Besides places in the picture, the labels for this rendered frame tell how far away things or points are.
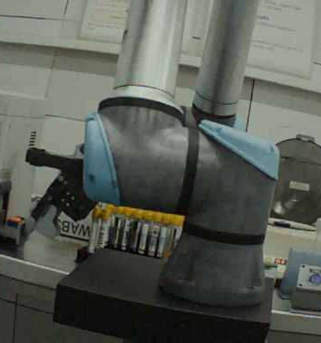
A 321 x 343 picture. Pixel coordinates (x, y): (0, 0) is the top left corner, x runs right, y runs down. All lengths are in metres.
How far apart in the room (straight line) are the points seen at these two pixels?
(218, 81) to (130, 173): 0.34
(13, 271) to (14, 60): 0.85
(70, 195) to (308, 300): 0.48
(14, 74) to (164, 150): 1.18
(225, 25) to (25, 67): 0.98
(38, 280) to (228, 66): 0.51
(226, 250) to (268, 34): 1.09
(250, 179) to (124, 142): 0.17
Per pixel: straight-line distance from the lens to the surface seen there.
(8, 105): 1.57
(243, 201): 1.12
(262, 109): 2.14
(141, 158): 1.10
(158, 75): 1.16
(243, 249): 1.14
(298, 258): 1.62
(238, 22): 1.35
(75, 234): 1.85
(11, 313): 2.29
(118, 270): 1.25
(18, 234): 1.58
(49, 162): 1.57
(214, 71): 1.39
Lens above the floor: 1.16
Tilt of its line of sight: 3 degrees down
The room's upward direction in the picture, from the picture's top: 10 degrees clockwise
